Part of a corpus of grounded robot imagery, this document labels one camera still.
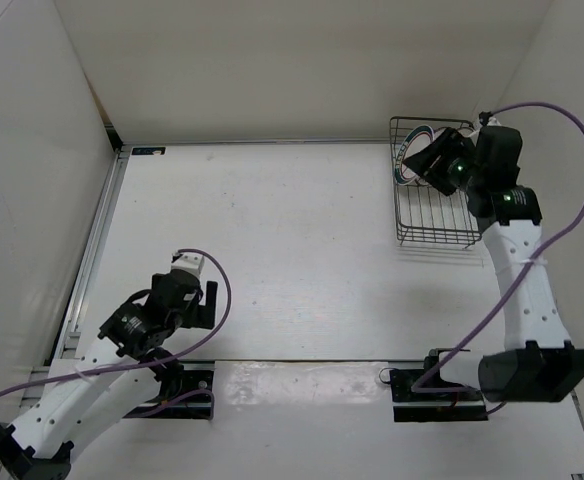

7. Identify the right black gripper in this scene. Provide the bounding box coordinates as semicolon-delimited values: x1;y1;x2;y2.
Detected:
402;128;484;198

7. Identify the green red rimmed plate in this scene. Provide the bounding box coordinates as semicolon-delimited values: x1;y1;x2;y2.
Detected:
390;124;434;186

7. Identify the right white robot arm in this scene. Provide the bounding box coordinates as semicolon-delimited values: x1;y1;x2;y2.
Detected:
404;126;584;403

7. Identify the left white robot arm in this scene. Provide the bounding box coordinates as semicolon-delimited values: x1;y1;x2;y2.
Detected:
0;267;222;479

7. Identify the orange pattern plate front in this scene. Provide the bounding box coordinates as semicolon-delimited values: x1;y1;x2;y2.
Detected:
420;127;452;191

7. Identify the orange pattern plate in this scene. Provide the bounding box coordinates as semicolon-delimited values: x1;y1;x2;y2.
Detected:
420;127;452;191
458;127;479;138

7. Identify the orange pattern plate rear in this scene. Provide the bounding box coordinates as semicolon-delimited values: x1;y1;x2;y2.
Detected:
458;127;479;138

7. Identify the small black label sticker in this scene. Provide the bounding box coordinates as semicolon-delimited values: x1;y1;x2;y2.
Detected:
131;147;166;156

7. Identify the black wire dish rack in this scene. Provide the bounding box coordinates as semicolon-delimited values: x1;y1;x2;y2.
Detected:
389;116;481;249

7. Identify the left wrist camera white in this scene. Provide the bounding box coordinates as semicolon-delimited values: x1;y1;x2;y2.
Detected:
171;253;205;278

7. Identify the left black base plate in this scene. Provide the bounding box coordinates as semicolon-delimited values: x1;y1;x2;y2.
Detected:
125;361;216;420

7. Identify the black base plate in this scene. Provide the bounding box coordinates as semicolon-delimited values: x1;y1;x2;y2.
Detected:
378;367;488;423
125;361;216;420

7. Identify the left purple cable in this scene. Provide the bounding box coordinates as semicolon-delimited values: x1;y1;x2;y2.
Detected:
0;248;232;446

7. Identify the purple cable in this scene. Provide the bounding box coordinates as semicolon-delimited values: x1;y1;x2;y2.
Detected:
411;101;584;416
0;248;232;446

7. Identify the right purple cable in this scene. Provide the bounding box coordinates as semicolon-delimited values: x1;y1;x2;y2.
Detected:
411;101;584;416

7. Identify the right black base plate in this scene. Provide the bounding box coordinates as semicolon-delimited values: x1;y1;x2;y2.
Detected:
378;367;488;423

